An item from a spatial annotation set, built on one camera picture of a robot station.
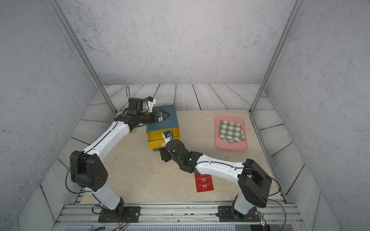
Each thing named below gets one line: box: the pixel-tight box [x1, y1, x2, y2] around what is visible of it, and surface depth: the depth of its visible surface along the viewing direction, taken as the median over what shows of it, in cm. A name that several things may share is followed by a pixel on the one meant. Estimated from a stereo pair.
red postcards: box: [194, 173, 215, 193], surface depth 85 cm
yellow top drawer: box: [146, 127, 182, 150], surface depth 79 cm
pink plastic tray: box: [214, 115, 248, 151], surface depth 104 cm
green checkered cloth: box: [218, 120, 245, 143], surface depth 108 cm
